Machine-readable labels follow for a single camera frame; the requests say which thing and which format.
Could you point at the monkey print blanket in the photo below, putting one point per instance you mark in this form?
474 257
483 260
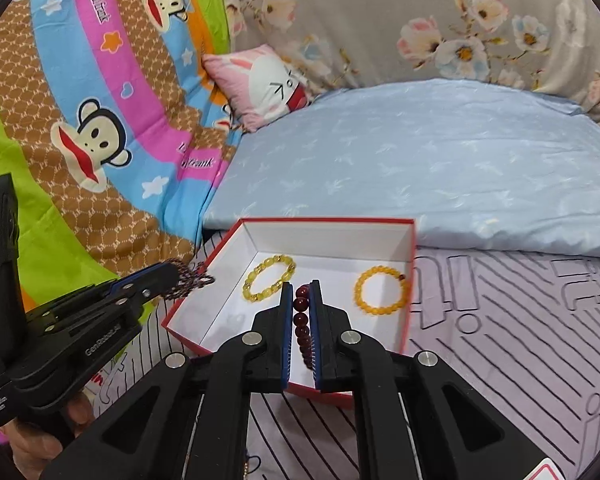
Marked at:
80 85

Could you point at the pink rabbit cushion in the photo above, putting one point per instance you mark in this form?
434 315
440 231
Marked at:
260 85

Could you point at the light blue quilt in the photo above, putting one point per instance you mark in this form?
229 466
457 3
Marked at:
405 160

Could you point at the red cardboard box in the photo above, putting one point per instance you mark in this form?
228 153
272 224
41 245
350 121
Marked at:
325 245

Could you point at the lilac striped bed sheet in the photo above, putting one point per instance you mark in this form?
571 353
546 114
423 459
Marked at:
505 335

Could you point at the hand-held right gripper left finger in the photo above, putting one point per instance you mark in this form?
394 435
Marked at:
286 340

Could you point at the person's left hand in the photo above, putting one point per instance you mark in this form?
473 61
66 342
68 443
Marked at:
35 445

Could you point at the red white card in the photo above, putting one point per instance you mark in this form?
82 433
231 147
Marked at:
545 471

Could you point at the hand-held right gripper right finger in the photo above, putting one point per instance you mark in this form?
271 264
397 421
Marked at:
315 340

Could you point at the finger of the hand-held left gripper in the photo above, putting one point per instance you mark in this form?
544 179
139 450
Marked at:
150 295
130 282

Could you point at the grey floral blanket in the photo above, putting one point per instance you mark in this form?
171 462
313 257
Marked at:
405 10

